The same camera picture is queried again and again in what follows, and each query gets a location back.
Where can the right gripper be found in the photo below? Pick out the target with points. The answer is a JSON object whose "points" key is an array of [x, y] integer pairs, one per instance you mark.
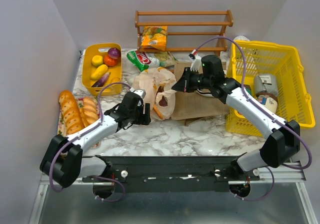
{"points": [[188, 80]]}

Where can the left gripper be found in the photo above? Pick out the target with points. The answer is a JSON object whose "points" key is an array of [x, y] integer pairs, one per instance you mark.
{"points": [[142, 112]]}

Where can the burlap tote bag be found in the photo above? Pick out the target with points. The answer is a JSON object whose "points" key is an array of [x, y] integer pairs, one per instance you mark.
{"points": [[190, 107]]}

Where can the orange plastic grocery bag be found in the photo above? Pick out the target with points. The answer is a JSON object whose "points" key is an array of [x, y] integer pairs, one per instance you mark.
{"points": [[156, 80]]}

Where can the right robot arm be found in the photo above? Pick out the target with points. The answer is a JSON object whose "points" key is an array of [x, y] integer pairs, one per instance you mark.
{"points": [[281, 136]]}

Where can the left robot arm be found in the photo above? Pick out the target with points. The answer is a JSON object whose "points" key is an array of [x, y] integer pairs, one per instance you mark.
{"points": [[63, 161]]}

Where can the green white Chulz chips bag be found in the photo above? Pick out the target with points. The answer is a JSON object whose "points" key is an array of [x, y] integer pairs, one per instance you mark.
{"points": [[146, 60]]}

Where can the purple eggplant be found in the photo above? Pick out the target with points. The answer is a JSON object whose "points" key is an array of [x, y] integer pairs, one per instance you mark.
{"points": [[102, 81]]}

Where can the yellow chips bag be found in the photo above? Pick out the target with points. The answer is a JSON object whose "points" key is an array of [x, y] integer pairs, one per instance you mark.
{"points": [[154, 37]]}

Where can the yellow lemon squash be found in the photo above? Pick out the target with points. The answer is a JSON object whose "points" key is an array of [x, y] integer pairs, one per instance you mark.
{"points": [[99, 72]]}

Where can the wooden shelf rack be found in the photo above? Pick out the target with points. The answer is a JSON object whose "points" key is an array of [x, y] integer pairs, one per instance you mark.
{"points": [[186, 29]]}

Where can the orange tomato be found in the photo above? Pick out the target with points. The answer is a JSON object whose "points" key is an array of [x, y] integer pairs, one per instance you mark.
{"points": [[110, 62]]}

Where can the long baguette bread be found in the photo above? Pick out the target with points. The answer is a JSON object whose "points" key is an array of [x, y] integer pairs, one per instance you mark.
{"points": [[70, 112]]}

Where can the yellow plastic bin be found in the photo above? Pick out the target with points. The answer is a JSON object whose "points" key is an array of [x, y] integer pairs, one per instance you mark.
{"points": [[88, 68]]}

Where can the green box in basket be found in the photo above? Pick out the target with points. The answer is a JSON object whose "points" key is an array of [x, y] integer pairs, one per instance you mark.
{"points": [[248, 89]]}

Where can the purple onion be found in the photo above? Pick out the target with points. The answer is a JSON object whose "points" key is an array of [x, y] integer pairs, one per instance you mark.
{"points": [[114, 53]]}

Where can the yellow round squash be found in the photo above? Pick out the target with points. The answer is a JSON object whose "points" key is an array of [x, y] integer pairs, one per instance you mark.
{"points": [[97, 60]]}

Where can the grey wrapped package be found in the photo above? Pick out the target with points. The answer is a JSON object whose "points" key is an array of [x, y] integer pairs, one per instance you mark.
{"points": [[266, 83]]}

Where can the brown labelled jar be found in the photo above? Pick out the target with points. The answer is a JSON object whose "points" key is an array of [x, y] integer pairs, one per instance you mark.
{"points": [[268, 100]]}

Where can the yellow mesh basket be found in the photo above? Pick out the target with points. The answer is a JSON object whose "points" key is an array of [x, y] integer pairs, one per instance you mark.
{"points": [[252, 58]]}

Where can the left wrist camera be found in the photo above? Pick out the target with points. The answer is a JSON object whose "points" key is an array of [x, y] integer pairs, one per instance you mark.
{"points": [[139, 94]]}

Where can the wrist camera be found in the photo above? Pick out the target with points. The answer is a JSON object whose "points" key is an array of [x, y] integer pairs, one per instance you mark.
{"points": [[139, 94], [195, 60]]}

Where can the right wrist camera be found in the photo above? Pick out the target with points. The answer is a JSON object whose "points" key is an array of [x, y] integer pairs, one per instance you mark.
{"points": [[195, 60]]}

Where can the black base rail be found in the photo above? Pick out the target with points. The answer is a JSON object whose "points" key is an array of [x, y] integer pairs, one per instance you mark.
{"points": [[175, 174]]}

